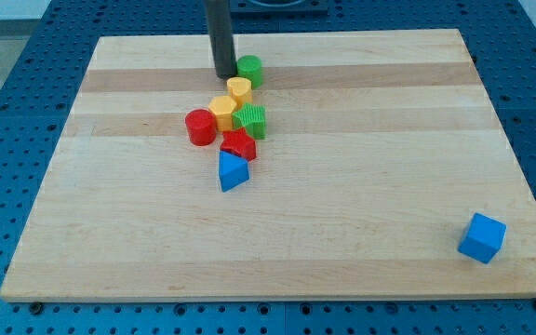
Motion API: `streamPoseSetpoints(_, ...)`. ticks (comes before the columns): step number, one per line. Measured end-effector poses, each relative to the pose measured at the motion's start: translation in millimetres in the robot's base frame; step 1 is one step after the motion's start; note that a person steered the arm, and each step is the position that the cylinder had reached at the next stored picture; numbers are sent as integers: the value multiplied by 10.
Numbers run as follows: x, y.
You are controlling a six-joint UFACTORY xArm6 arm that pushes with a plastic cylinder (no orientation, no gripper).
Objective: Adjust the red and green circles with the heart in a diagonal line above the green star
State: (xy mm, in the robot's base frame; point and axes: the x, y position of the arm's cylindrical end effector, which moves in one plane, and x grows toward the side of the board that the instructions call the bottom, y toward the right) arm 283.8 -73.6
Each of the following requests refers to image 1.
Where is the green cylinder block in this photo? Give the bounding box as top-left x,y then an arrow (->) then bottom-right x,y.
236,55 -> 263,88

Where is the blue triangle block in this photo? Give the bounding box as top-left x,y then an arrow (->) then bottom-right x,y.
218,151 -> 249,192

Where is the green star block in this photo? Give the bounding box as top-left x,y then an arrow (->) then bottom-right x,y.
233,102 -> 266,140

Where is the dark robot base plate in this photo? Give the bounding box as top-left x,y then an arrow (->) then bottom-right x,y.
229,0 -> 329,15

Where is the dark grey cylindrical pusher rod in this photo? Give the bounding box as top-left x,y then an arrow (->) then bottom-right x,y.
204,0 -> 237,79

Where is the light wooden board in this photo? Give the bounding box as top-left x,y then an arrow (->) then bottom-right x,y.
0,29 -> 536,302

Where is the yellow hexagon block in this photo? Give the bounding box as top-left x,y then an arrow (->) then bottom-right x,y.
208,96 -> 237,132

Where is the red cylinder block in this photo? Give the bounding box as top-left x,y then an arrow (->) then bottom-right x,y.
185,109 -> 216,146

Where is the blue cube block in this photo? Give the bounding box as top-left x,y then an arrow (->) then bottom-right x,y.
457,212 -> 507,264

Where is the yellow heart block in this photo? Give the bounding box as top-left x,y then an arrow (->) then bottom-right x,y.
226,77 -> 253,109

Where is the red star block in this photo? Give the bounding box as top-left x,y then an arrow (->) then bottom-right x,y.
220,127 -> 257,161

